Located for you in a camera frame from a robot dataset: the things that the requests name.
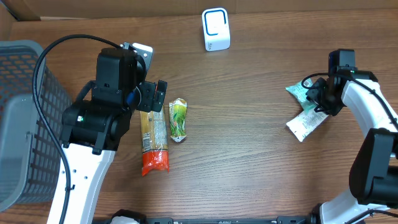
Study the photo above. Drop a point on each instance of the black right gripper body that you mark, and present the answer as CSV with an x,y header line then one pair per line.
x,y
326,100

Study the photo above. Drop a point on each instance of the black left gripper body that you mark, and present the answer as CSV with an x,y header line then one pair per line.
x,y
145,95

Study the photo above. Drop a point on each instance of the green tea packet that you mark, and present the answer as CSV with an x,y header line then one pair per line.
x,y
177,113

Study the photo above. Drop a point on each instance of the teal snack packet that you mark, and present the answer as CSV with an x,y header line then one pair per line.
x,y
299,92

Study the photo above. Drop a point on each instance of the orange noodle packet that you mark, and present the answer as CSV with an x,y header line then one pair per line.
x,y
155,150

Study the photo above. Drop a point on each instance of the white conditioner tube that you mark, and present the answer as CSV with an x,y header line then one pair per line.
x,y
306,122

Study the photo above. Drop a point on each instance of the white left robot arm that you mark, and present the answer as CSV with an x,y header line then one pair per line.
x,y
92,129

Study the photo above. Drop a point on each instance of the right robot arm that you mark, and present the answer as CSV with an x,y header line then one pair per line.
x,y
372,179

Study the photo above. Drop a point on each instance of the white barcode scanner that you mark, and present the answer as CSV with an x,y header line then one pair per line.
x,y
216,29

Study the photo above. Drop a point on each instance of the grey plastic basket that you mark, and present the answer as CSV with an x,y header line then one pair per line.
x,y
29,160

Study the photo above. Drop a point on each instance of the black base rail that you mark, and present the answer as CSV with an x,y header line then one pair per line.
x,y
127,216

